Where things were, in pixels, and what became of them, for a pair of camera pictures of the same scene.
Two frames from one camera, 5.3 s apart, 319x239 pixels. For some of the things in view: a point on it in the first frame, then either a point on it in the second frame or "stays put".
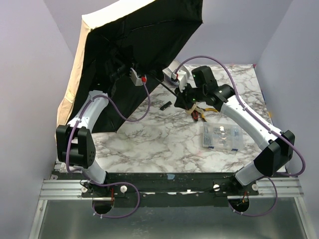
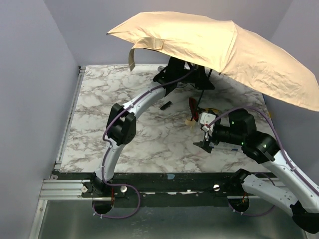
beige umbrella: x=122 y=50 -> x=229 y=49
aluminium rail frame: x=62 y=189 stays put
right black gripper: x=182 y=98 -> x=206 y=141
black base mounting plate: x=169 y=189 stays put
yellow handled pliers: x=208 y=109 stays put
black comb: x=166 y=105 stays put
